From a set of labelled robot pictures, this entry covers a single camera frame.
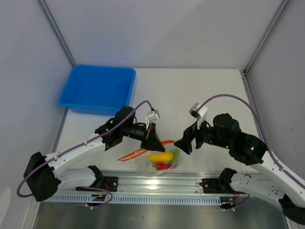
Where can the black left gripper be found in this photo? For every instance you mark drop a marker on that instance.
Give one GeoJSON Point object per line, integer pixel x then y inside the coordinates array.
{"type": "Point", "coordinates": [152, 141]}

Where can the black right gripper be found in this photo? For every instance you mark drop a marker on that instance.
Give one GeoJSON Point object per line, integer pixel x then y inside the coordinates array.
{"type": "Point", "coordinates": [191, 132]}

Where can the green grape bunch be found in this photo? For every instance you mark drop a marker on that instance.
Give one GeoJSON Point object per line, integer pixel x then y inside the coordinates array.
{"type": "Point", "coordinates": [176, 157]}

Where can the yellow lemon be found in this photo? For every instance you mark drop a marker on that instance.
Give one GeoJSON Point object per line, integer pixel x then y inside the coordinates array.
{"type": "Point", "coordinates": [160, 157]}

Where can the clear zip bag orange zipper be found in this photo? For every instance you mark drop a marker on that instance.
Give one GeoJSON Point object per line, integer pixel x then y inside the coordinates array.
{"type": "Point", "coordinates": [138, 158]}

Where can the red chili pepper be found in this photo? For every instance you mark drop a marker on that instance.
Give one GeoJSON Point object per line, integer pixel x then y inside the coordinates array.
{"type": "Point", "coordinates": [163, 166]}

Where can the white cauliflower with green leaves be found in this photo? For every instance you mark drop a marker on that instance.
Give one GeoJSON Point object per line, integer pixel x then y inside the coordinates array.
{"type": "Point", "coordinates": [149, 169]}

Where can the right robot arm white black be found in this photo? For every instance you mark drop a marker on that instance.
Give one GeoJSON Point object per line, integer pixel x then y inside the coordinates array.
{"type": "Point", "coordinates": [285, 190]}

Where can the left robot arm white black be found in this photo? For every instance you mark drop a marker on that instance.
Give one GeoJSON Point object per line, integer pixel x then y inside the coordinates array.
{"type": "Point", "coordinates": [46, 175]}

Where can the blue plastic bin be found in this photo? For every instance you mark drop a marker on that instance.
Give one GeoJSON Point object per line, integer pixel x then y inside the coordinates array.
{"type": "Point", "coordinates": [97, 90]}

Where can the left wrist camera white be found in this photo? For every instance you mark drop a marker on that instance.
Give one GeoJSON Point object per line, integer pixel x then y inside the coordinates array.
{"type": "Point", "coordinates": [152, 116]}

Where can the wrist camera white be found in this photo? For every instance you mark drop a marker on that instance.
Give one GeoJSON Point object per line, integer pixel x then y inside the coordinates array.
{"type": "Point", "coordinates": [199, 112]}
{"type": "Point", "coordinates": [152, 116]}

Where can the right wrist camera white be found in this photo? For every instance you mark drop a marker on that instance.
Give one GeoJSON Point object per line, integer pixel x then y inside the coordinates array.
{"type": "Point", "coordinates": [199, 112]}

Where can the aluminium mounting rail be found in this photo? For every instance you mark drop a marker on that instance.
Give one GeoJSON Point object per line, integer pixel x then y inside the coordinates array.
{"type": "Point", "coordinates": [168, 183]}

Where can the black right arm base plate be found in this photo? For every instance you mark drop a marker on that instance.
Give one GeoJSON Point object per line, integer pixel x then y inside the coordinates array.
{"type": "Point", "coordinates": [216, 186]}

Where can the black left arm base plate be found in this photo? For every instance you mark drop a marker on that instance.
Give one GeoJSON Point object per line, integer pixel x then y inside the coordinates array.
{"type": "Point", "coordinates": [104, 183]}

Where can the slotted grey cable duct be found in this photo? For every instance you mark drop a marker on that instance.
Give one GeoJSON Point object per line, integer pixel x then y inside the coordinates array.
{"type": "Point", "coordinates": [135, 199]}

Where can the right aluminium frame post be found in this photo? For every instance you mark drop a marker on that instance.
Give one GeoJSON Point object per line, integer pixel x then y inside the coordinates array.
{"type": "Point", "coordinates": [279, 13]}

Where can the aluminium frame post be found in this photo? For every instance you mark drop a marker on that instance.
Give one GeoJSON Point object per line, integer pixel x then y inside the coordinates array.
{"type": "Point", "coordinates": [279, 13]}
{"type": "Point", "coordinates": [56, 31]}

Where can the left aluminium frame post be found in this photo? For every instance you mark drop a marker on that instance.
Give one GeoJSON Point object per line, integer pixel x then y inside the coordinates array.
{"type": "Point", "coordinates": [56, 31]}

